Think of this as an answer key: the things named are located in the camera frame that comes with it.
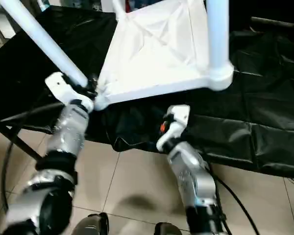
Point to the white plastic table leg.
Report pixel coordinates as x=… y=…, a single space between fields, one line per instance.
x=119 y=7
x=39 y=34
x=218 y=29

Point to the white plastic table top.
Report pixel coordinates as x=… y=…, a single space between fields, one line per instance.
x=157 y=49

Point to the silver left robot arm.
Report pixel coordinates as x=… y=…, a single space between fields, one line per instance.
x=68 y=132

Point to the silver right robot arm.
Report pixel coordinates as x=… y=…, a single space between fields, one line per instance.
x=191 y=176

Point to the black plastic mat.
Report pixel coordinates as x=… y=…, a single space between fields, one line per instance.
x=264 y=122

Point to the black right robot foot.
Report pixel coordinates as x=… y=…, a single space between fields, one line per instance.
x=167 y=229

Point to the black robot foot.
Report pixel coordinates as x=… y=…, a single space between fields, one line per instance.
x=90 y=225
x=167 y=229

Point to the black left robot foot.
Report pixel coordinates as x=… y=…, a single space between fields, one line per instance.
x=90 y=225

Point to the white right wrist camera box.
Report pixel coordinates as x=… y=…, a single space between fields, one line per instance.
x=175 y=122

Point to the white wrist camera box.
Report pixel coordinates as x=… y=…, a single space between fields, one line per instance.
x=61 y=85
x=175 y=122

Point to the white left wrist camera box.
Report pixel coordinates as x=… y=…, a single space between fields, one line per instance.
x=61 y=85

